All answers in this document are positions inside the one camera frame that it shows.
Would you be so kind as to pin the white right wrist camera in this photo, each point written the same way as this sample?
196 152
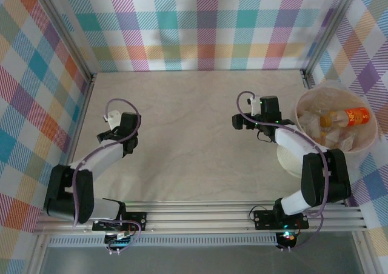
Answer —
254 101

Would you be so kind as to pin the controller board green terminal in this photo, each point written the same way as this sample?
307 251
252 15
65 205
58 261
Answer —
121 243

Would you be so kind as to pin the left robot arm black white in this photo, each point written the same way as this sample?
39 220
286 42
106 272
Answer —
100 155

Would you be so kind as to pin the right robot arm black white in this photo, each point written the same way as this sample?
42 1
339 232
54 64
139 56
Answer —
318 177

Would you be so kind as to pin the controller board lit LED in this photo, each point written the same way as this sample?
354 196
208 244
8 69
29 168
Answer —
288 237

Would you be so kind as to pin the aluminium frame leg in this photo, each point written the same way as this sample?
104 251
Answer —
365 255
38 255

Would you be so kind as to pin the aluminium frame post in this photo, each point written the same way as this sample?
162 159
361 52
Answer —
60 28
330 22

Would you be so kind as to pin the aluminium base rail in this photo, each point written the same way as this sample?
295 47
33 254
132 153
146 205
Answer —
197 221

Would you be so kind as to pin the white round bin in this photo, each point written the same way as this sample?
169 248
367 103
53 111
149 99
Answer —
288 162

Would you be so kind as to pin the aluminium table side rail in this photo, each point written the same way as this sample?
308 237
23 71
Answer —
76 128
305 79

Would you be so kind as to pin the orange small carton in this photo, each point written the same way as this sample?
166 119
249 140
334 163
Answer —
354 117

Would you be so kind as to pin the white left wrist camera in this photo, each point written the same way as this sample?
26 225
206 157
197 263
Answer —
112 116

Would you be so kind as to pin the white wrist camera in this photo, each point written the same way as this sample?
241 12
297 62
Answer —
112 116
254 101

